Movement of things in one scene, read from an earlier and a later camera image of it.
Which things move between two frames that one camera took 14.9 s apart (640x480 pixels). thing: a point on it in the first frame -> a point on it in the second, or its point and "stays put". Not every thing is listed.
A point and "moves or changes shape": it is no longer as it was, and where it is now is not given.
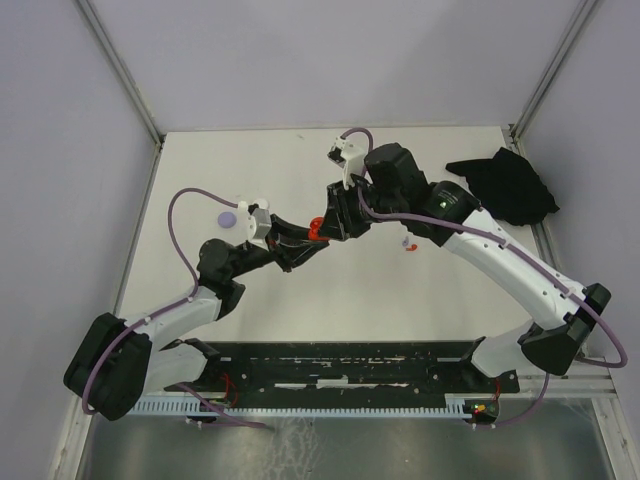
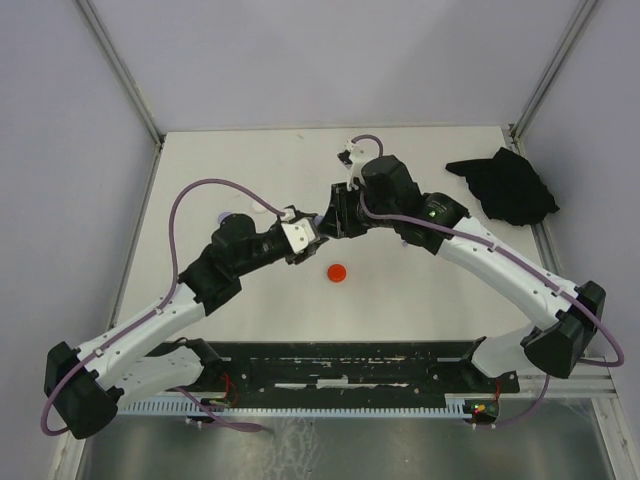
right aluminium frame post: (551, 70) stays put
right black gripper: (339, 221) stays put
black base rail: (351, 371) stays put
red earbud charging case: (314, 229) moves or changes shape
